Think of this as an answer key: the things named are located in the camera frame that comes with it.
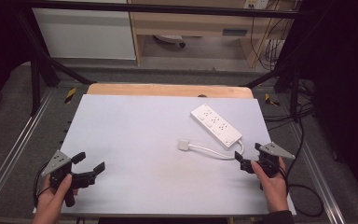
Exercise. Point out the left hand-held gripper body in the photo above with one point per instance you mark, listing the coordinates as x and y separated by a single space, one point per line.
59 177

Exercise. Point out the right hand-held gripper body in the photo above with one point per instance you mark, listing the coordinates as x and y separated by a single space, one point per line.
270 161

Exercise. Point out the white power strip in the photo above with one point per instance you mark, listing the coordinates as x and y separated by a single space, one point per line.
216 125

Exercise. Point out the white plug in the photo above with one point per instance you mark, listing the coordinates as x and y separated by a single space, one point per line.
183 145

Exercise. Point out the person's left hand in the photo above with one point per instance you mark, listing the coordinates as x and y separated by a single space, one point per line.
51 200

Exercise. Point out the person's right hand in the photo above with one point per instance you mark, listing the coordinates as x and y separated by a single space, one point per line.
273 189

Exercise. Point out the white table board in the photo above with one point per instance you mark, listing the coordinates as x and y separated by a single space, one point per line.
136 149

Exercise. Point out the black metal stand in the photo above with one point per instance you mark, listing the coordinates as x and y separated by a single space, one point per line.
35 87
295 93

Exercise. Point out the wooden table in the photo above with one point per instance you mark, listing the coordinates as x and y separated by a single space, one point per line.
167 90

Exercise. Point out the white cabinet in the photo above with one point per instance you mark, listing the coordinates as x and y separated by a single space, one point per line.
84 34

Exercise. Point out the office chair base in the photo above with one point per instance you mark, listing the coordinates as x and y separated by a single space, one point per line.
167 38

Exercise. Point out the wooden desk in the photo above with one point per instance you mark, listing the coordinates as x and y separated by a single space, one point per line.
183 23

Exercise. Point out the aluminium rail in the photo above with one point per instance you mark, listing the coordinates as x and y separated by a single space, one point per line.
20 140
320 183

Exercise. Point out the white wall socket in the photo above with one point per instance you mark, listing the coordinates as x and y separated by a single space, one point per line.
254 3

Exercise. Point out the black frame bar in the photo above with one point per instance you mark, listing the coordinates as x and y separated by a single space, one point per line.
167 8

